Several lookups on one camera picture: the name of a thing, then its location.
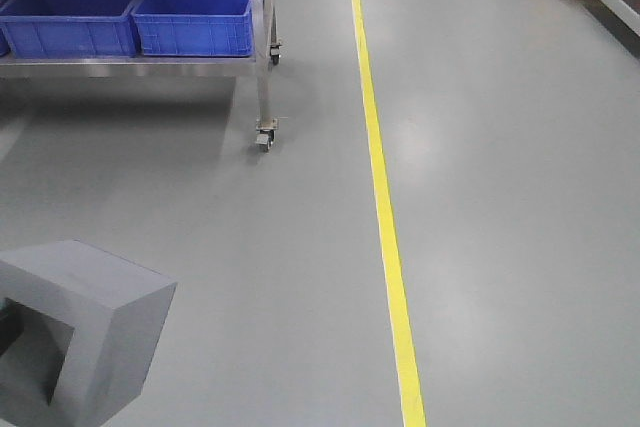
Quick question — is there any steel cart with casters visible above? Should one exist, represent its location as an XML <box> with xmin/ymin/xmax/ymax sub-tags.
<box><xmin>1</xmin><ymin>0</ymin><xmax>281</xmax><ymax>152</ymax></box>

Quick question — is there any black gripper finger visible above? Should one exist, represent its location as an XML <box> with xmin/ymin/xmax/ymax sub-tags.
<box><xmin>0</xmin><ymin>305</ymin><xmax>24</xmax><ymax>355</ymax></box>

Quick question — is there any blue bin on cart front-left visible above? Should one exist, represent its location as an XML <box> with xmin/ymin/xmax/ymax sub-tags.
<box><xmin>1</xmin><ymin>0</ymin><xmax>140</xmax><ymax>60</ymax></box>

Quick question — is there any gray hollow cube base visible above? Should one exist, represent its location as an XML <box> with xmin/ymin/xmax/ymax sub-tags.
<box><xmin>1</xmin><ymin>240</ymin><xmax>176</xmax><ymax>426</ymax></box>

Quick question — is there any blue bin on cart front-right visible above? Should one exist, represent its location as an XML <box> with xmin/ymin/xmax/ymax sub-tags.
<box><xmin>132</xmin><ymin>0</ymin><xmax>254</xmax><ymax>58</ymax></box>

